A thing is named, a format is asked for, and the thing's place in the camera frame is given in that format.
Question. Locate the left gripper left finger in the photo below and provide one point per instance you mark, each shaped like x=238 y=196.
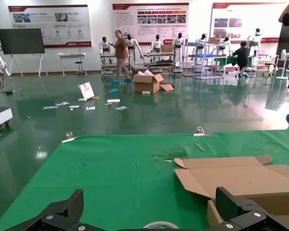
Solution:
x=67 y=211

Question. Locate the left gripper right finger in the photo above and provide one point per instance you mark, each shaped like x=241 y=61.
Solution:
x=236 y=209

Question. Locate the white industrial robot arm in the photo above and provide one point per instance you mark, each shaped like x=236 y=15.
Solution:
x=0 y=62

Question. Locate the open cardboard mailer box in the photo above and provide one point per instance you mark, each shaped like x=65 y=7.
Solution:
x=255 y=178

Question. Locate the small white box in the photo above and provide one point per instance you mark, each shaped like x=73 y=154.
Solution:
x=82 y=99

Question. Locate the small cardboard box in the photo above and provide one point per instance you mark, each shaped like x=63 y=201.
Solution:
x=167 y=48

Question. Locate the green table cloth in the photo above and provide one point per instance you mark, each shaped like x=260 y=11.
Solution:
x=110 y=180

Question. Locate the thin wooden stick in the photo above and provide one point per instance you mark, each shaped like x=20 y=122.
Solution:
x=200 y=147

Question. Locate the silver binder clip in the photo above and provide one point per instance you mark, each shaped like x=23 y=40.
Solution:
x=201 y=132
x=69 y=138

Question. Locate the clear tape roll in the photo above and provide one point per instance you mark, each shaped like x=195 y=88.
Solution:
x=159 y=224

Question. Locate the clear plastic wrapper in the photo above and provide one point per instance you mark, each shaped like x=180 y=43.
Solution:
x=175 y=152

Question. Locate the paper sheet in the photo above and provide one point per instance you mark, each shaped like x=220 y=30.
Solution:
x=62 y=103
x=121 y=108
x=113 y=100
x=50 y=107
x=74 y=106
x=90 y=108

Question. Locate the white wheeled platform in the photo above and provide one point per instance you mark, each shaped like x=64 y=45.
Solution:
x=0 y=118

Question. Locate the white shopping bag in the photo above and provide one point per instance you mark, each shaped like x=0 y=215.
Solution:
x=86 y=90

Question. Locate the blue shoe cover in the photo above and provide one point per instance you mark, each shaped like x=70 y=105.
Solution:
x=114 y=91

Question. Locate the flat cardboard piece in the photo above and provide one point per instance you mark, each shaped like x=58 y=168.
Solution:
x=168 y=87

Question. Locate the white metal shelving rack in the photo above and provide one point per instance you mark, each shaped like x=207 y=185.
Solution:
x=202 y=72

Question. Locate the black stool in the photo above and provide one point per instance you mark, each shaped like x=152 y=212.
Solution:
x=80 y=69

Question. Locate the white foam block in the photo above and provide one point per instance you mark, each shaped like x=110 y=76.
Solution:
x=146 y=92

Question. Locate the metal shelf cart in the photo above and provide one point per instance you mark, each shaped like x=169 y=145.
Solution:
x=108 y=69
x=159 y=65

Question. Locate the large open cardboard carton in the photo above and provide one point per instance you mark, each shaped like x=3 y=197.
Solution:
x=147 y=84

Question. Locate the seated person in black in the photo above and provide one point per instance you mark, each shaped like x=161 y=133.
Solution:
x=242 y=57

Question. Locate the white desk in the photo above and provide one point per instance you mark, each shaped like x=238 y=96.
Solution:
x=72 y=55

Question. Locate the open laptop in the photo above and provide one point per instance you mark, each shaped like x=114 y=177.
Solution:
x=261 y=52

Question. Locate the white standing fan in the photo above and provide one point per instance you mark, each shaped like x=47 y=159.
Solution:
x=284 y=55

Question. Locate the white humanoid robot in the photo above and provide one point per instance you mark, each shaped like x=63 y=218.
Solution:
x=255 y=38
x=132 y=43
x=202 y=39
x=224 y=43
x=157 y=44
x=105 y=45
x=179 y=42

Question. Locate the woman in brown shirt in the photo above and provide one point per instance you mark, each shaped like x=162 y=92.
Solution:
x=121 y=50

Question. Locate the black display on stand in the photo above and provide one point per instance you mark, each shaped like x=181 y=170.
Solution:
x=20 y=41

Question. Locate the wall poster board red trim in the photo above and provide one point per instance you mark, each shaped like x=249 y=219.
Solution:
x=50 y=24
x=149 y=21
x=243 y=14

